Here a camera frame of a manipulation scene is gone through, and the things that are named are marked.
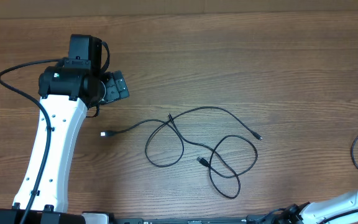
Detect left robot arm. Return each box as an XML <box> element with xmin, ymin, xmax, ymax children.
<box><xmin>0</xmin><ymin>34</ymin><xmax>129</xmax><ymax>223</ymax></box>

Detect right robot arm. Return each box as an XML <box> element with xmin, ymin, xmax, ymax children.
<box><xmin>273</xmin><ymin>189</ymin><xmax>358</xmax><ymax>224</ymax></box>

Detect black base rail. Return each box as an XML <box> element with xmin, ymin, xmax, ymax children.
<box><xmin>82</xmin><ymin>211</ymin><xmax>291</xmax><ymax>224</ymax></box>

